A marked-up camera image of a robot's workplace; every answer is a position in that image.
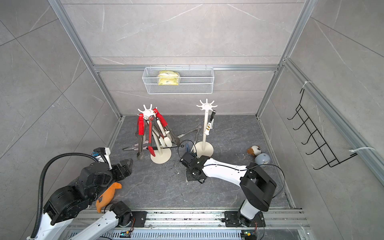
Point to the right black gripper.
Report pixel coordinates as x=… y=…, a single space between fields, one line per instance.
x=189 y=177

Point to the white wire mesh basket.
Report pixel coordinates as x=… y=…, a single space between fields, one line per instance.
x=193 y=80

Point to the red handled steel tongs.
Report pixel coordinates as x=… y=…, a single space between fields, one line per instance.
x=175 y=140

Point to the slim white tongs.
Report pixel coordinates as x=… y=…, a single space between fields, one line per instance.
x=210 y=123

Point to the yellow packet in basket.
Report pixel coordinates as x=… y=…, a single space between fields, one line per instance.
x=168 y=78

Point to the cream utensil stand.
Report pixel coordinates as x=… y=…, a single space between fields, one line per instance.
x=162 y=155
x=204 y=148

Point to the black wire wall hook rack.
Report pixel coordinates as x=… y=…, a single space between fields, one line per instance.
x=315 y=136

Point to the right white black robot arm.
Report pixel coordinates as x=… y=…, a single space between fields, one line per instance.
x=258 y=187

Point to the brown white plush toy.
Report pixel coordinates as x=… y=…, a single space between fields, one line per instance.
x=254 y=151

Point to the orange monster plush toy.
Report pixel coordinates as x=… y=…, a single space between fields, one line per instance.
x=107 y=196

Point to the steel tongs with ring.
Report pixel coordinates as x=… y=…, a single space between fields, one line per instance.
x=196 y=130

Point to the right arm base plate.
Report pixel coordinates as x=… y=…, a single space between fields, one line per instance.
x=235 y=219

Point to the black tipped steel tongs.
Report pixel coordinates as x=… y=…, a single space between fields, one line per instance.
x=156 y=148

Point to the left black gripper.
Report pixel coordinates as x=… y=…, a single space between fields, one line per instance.
x=121 y=175

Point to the red pink paw tongs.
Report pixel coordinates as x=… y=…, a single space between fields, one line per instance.
x=132 y=148

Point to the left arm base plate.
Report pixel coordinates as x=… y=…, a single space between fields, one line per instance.
x=135 y=218

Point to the red sleeved steel tongs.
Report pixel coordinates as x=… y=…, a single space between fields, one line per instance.
x=141 y=132

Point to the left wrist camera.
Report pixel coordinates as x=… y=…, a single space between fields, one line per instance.
x=103 y=155

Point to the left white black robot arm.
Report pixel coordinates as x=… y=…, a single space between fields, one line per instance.
x=66 y=203

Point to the grey blue dome toy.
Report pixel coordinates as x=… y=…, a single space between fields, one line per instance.
x=262 y=159

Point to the long steel white tongs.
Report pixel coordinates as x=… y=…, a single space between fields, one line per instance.
x=159 y=135

